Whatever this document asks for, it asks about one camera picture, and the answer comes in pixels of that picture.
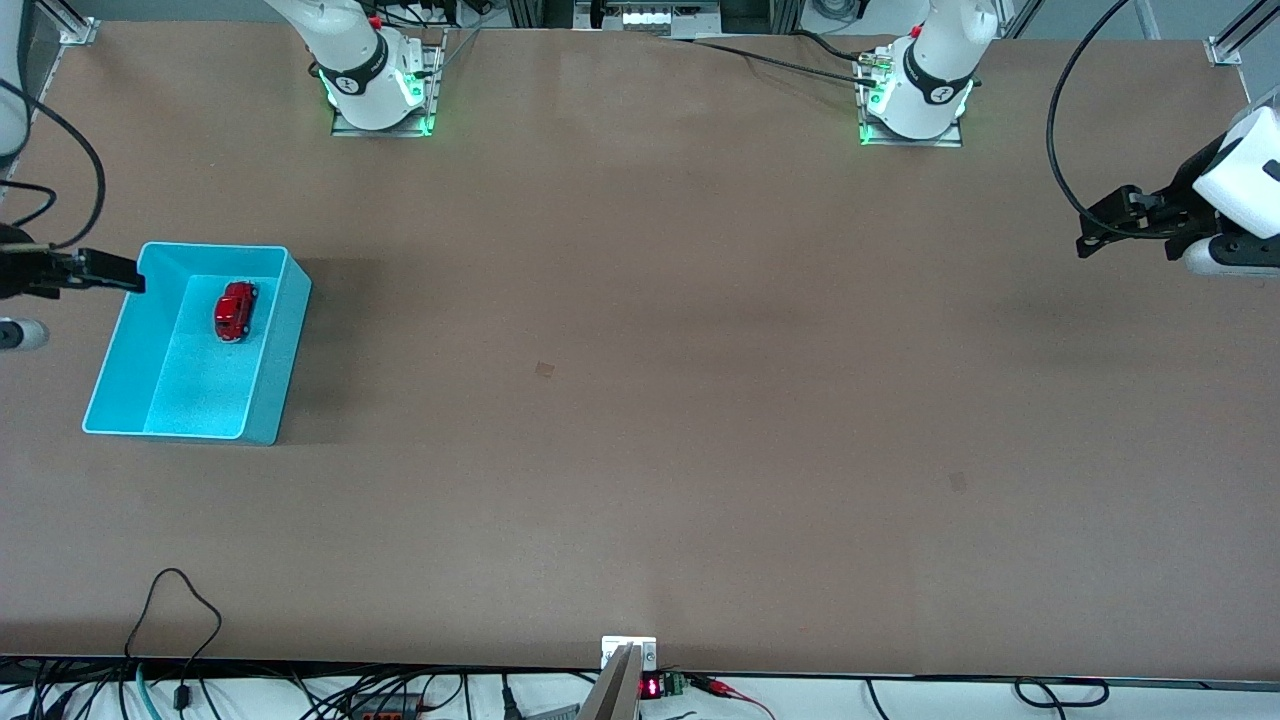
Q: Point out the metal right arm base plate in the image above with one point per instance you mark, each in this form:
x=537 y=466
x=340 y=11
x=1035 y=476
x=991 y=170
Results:
x=425 y=75

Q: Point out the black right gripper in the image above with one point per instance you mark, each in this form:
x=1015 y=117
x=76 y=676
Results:
x=18 y=272

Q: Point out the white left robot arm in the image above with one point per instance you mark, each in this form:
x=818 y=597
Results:
x=1250 y=170

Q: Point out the red beetle toy car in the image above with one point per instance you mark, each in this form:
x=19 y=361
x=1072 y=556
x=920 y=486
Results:
x=235 y=312

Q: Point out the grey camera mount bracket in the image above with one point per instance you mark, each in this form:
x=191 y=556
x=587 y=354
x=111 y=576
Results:
x=620 y=680

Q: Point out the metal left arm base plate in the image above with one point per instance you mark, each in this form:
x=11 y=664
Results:
x=950 y=142

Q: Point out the orange black power device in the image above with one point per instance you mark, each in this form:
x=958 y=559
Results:
x=390 y=708

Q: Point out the lit white device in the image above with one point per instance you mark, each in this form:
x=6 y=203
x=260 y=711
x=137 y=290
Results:
x=655 y=15

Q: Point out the aluminium frame corner bracket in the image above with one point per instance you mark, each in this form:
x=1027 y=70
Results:
x=1225 y=48
x=75 y=25

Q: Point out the blue plastic box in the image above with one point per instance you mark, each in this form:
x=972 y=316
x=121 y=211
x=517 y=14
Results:
x=200 y=400

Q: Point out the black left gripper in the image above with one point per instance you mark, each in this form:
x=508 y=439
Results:
x=1178 y=207

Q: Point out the red digit display module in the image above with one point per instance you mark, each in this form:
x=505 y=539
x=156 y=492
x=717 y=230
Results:
x=652 y=687

